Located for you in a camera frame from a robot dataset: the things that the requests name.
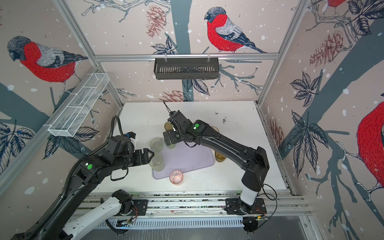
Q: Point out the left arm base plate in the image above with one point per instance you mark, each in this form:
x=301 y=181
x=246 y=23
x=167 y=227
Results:
x=134 y=208

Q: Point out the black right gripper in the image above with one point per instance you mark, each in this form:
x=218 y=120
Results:
x=174 y=139

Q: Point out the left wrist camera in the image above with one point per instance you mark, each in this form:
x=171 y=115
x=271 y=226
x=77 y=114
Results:
x=131 y=135

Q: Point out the brown textured tall glass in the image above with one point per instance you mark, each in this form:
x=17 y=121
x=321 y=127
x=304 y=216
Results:
x=168 y=127

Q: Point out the pink clear glass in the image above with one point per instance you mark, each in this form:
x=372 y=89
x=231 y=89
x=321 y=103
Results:
x=176 y=177

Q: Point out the lilac plastic tray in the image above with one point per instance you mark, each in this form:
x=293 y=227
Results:
x=185 y=159

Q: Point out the black wall basket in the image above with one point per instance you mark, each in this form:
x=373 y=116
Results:
x=187 y=69

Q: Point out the pale green frosted tall glass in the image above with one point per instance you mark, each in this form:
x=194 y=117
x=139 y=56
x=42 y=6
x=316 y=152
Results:
x=157 y=162

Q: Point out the yellow clear glass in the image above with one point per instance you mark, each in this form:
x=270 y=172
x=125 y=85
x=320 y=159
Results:
x=216 y=129

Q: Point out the white wire mesh shelf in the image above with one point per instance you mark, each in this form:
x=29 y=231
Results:
x=71 y=118

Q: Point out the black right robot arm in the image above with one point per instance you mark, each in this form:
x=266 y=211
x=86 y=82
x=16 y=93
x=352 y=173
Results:
x=253 y=161

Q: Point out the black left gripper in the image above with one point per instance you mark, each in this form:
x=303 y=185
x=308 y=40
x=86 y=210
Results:
x=140 y=158

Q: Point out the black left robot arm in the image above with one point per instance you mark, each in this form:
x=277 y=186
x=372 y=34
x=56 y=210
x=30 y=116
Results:
x=117 y=153

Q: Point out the pale green textured glass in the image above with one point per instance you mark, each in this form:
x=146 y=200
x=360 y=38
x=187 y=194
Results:
x=156 y=145

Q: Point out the brown textured short glass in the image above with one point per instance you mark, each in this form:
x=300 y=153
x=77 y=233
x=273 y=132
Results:
x=219 y=157

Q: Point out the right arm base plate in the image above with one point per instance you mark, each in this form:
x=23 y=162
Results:
x=234 y=206

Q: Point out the aluminium mounting rail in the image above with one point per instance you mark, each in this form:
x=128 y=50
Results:
x=205 y=205

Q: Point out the clear green glass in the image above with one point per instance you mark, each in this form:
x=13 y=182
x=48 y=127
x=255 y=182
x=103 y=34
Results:
x=171 y=146

